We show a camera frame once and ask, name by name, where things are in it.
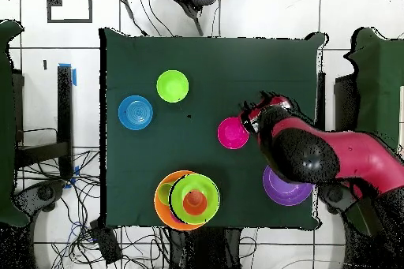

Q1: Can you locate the pink bowl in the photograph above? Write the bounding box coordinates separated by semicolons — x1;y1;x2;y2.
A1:
216;116;251;151

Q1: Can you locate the purple bowl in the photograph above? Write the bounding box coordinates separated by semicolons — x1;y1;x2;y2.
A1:
262;164;314;207

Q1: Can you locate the large green bowl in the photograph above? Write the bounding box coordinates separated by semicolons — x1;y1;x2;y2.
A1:
169;173;221;226

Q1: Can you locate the red-orange cup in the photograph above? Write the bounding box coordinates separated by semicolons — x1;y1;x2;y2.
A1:
181;190;208;217

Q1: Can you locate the green cup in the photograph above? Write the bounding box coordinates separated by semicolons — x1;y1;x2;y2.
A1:
156;181;175;206

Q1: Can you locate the large orange bowl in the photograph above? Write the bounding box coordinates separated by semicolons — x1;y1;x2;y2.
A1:
153;170;211;231

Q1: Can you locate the dark green table cloth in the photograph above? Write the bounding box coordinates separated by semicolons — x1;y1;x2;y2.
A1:
99;27;329;230

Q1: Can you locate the small green bowl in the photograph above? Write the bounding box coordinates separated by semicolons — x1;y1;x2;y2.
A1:
155;69;189;103

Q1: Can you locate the green cloth covered side table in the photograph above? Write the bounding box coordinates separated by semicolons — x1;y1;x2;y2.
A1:
343;26;404;238
0;18;30;228

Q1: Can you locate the blue bowl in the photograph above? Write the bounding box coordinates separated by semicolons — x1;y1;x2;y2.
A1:
118;95;154;132

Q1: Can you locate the blue tape strip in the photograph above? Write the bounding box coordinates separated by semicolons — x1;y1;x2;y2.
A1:
58;62;77;88

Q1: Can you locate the black metal stand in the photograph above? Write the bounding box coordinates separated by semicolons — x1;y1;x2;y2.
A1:
12;65;74;181

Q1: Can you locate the black power strip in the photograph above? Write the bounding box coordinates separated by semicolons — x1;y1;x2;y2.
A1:
88;219;123;266

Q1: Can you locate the bundle of floor cables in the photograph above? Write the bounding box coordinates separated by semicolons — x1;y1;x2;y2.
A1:
15;147;171;269

